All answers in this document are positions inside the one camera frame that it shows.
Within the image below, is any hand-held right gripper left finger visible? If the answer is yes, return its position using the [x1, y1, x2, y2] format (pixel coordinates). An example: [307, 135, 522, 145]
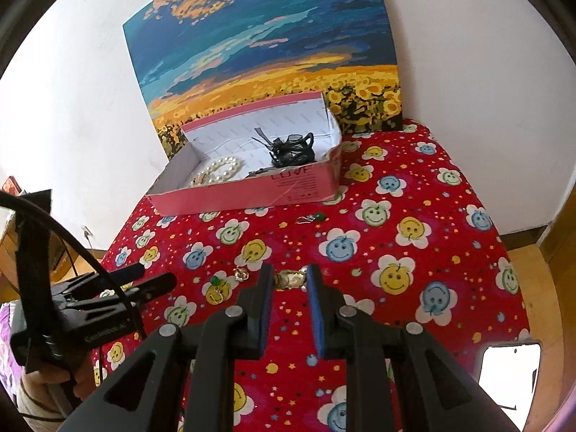
[60, 263, 276, 432]

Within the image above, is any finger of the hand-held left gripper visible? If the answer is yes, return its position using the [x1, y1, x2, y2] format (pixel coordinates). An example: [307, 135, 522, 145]
[105, 265, 145, 282]
[118, 272, 177, 302]

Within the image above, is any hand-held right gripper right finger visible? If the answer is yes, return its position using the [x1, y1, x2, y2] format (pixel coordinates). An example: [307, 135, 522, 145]
[309, 264, 518, 432]

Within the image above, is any pink cardboard box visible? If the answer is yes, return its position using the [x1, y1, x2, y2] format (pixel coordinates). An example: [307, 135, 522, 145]
[145, 91, 343, 217]

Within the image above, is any white pearl bracelet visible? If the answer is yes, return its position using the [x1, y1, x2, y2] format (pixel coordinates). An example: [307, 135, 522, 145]
[191, 155, 246, 187]

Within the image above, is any black bow hair clip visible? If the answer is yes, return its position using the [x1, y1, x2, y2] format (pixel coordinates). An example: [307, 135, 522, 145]
[252, 126, 318, 167]

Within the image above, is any person's left hand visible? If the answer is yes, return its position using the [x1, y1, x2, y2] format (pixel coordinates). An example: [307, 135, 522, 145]
[15, 355, 97, 432]

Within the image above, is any purple cloth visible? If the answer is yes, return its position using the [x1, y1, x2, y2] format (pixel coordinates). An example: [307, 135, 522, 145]
[0, 303, 28, 415]

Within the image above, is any wooden furniture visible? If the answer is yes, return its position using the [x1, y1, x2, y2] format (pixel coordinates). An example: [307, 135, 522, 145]
[0, 216, 77, 302]

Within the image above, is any red smiley flower tablecloth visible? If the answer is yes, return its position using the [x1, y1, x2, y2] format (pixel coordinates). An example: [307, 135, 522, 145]
[90, 118, 534, 432]

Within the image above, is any smartphone with white screen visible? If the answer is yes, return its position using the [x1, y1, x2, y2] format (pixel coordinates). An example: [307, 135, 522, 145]
[477, 339, 541, 412]

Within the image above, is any sunflower field painting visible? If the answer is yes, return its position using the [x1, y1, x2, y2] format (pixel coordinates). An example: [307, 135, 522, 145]
[122, 0, 403, 160]

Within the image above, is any black cable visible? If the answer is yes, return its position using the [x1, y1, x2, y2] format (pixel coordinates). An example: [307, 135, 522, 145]
[0, 191, 147, 340]

